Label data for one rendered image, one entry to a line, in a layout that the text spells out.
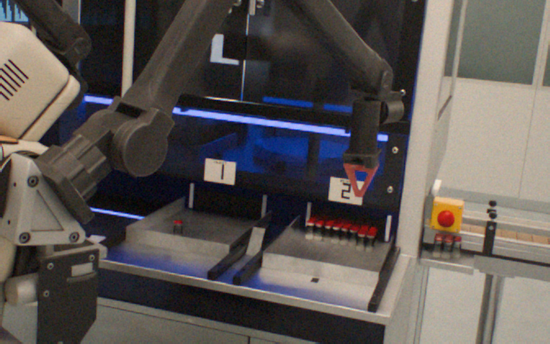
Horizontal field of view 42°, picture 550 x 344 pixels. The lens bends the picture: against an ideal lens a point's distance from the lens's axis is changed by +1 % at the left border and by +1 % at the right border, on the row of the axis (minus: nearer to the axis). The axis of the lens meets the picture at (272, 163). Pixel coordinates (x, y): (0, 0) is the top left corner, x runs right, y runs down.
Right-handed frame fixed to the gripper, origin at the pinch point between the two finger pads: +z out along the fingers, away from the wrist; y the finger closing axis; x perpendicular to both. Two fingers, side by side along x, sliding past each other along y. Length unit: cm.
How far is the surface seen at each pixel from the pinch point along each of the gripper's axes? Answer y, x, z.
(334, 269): 0.7, 4.1, 17.9
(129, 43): 21, 65, -26
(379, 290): -5.5, -6.8, 18.5
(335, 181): 27.1, 10.3, 4.9
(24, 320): 25, 101, 59
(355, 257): 17.8, 2.3, 20.7
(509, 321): 222, -48, 116
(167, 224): 17, 52, 19
